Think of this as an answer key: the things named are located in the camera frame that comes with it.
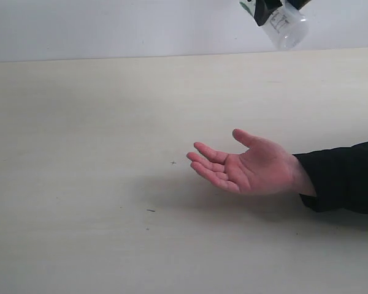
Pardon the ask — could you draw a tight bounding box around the white bottle with green label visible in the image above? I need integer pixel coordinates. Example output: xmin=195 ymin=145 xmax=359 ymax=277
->
xmin=240 ymin=0 xmax=309 ymax=50

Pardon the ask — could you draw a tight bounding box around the person's open right hand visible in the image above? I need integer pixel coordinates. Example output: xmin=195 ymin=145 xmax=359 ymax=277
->
xmin=186 ymin=129 xmax=316 ymax=197

